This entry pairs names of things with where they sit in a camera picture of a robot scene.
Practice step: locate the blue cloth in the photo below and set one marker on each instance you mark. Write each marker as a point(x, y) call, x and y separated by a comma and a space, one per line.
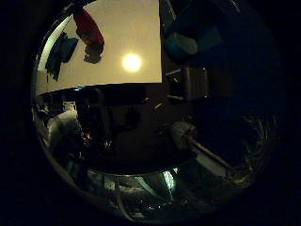
point(59, 53)

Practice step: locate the white wheel with rod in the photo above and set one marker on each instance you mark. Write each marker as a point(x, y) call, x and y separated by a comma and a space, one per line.
point(183, 135)

